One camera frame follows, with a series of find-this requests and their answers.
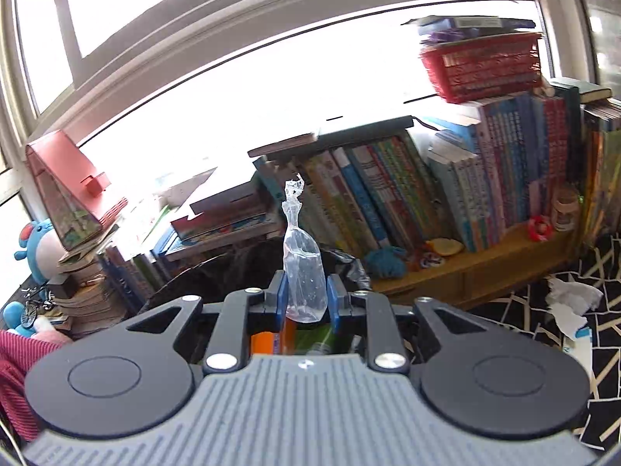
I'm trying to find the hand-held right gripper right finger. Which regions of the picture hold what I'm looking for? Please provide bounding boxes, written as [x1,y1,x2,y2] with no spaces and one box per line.
[327,274,491,374]

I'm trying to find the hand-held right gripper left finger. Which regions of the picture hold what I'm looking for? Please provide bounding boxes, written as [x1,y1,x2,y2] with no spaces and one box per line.
[126,269,287,374]

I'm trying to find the clear plastic bag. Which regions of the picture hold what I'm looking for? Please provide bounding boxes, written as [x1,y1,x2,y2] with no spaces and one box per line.
[280,174,327,323]

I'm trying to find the green snack bag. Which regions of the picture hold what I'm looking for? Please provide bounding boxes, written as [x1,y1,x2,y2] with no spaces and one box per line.
[296,323,350,355]

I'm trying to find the orange paper packet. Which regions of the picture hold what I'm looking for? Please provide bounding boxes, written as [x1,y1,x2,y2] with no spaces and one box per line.
[251,320,297,355]

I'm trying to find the trash bin with black liner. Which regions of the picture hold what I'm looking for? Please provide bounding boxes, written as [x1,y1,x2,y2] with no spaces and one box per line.
[138,247,413,356]

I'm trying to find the white tissue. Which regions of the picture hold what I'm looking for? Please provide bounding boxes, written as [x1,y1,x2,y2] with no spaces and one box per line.
[546,276,605,336]

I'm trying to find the blue knitted ball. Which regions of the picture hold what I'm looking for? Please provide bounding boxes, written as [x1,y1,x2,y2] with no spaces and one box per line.
[364,247,408,280]

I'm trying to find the leaning pile of books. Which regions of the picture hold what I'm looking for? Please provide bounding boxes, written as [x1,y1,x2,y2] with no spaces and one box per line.
[165,189,287,265]

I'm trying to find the row of upright books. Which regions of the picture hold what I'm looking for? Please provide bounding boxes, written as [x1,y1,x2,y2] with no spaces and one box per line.
[252,92,583,268]

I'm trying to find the yellow slice-shaped ornament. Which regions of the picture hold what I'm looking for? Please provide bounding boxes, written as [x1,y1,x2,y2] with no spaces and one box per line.
[427,238,467,256]

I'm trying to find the wooden desktop shelf with drawers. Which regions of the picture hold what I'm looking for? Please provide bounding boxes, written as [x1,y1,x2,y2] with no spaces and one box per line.
[369,223,583,311]

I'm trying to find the row of green blue books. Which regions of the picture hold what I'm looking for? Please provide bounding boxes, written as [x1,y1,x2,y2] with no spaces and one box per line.
[99,243,166,311]

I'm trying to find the brown flat book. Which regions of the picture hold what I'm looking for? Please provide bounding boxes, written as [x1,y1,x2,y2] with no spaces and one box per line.
[247,133,321,158]

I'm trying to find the black flat book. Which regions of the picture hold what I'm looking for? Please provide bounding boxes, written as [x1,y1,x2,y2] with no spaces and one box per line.
[315,115,415,150]

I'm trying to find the stack of worn books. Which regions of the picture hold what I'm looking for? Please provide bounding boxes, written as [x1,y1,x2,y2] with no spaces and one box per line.
[58,247,141,338]

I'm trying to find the red knitted ornament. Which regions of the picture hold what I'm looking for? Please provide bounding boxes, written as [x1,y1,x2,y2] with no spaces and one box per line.
[528,216,554,242]

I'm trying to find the pink plush toy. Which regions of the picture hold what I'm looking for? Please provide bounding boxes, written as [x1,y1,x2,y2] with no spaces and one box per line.
[29,318,71,344]

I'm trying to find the pink house-shaped box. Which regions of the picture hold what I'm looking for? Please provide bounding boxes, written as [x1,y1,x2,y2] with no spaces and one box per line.
[26,129,129,253]

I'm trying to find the small bicycle model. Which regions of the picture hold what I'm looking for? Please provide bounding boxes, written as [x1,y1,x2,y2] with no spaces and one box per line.
[19,286,58,327]

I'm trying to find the white plastic jar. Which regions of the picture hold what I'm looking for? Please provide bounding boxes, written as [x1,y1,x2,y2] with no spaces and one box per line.
[553,189,580,231]

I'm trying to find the small blue plush toy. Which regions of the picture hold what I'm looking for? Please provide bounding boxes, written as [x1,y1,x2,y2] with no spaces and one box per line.
[2,301,31,337]

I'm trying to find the red plastic basket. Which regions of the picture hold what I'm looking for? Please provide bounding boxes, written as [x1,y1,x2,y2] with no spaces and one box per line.
[420,31,544,105]

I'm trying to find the black white patterned tablecloth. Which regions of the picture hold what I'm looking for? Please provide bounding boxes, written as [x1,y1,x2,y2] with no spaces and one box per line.
[466,233,621,452]

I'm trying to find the row of thin colourful magazines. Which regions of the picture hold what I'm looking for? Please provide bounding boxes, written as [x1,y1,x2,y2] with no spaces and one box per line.
[579,99,621,248]

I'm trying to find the flat blue-covered books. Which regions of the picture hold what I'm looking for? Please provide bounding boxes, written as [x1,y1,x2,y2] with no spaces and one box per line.
[402,14,537,42]

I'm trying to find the dark green book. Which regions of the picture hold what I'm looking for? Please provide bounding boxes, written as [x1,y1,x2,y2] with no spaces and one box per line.
[550,78,613,105]

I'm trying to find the white window frame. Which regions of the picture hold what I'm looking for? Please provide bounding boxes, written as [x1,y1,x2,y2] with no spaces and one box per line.
[0,0,621,205]

